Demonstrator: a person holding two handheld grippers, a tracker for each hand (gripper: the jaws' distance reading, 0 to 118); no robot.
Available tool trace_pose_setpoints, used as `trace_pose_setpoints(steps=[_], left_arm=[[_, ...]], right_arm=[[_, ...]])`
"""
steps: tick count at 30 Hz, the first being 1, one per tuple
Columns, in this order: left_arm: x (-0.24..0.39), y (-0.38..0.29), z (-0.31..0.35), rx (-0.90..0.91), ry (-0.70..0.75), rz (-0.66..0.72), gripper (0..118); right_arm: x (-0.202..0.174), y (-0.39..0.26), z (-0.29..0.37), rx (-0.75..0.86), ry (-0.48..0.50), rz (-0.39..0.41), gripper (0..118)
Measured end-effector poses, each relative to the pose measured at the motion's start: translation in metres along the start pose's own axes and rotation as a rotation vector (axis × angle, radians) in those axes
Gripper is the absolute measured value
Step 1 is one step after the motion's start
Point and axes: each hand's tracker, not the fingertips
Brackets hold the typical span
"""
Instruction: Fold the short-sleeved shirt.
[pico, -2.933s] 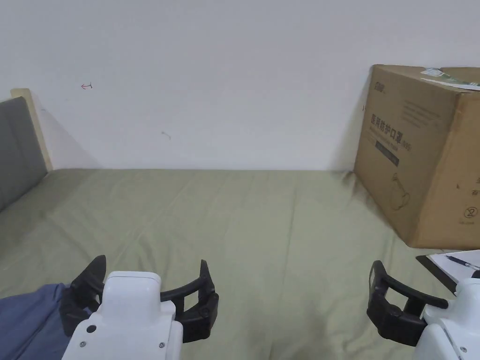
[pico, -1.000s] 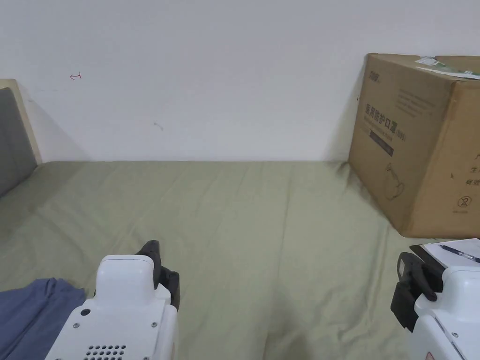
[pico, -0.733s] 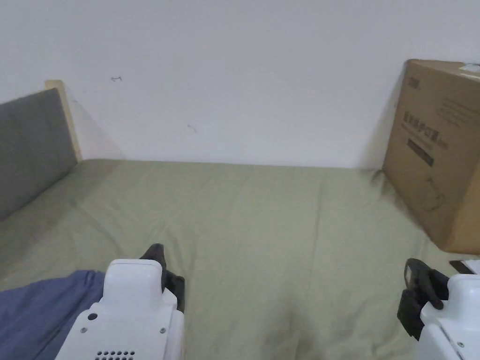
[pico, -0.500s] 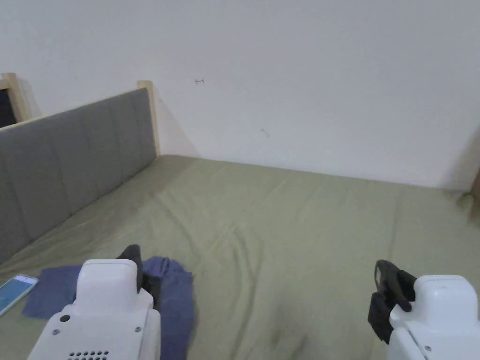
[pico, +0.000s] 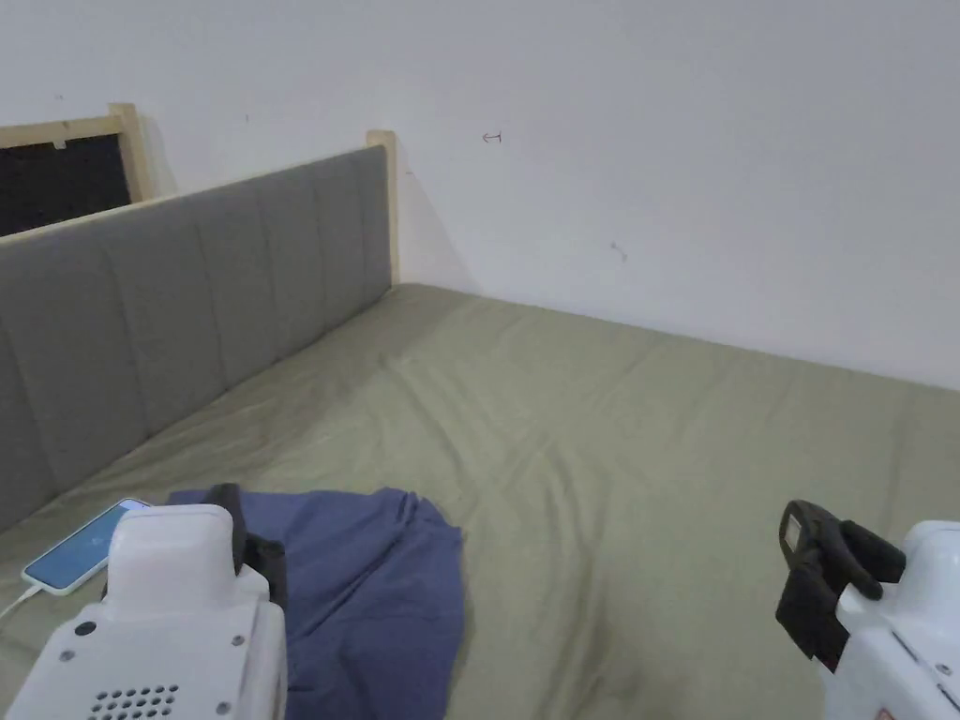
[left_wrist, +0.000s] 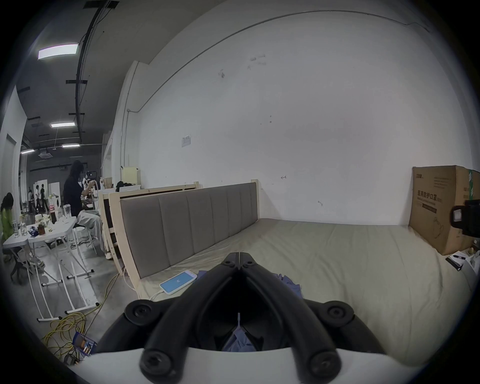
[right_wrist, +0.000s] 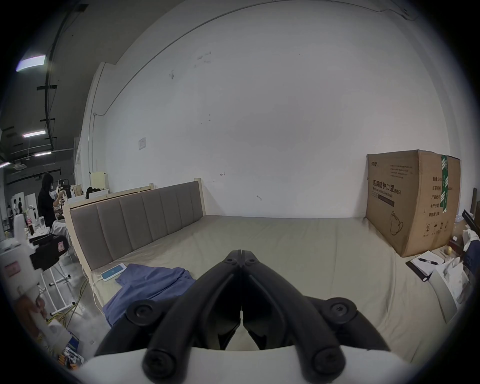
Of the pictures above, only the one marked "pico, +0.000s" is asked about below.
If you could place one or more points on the bed with pale green sheet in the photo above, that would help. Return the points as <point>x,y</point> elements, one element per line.
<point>600,465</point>

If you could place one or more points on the grey padded headboard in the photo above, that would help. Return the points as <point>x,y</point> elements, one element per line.
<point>172,300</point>

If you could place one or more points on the wooden framed black panel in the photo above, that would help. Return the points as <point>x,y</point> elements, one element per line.
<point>60,180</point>

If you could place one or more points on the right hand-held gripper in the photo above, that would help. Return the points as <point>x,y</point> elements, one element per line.
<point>900,645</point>

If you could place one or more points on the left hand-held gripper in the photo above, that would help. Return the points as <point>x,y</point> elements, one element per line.
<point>157,645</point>

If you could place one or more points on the phone with pale case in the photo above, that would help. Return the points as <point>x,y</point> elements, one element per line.
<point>75,555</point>

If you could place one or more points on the dark blue shirt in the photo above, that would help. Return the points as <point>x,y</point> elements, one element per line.
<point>375,585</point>

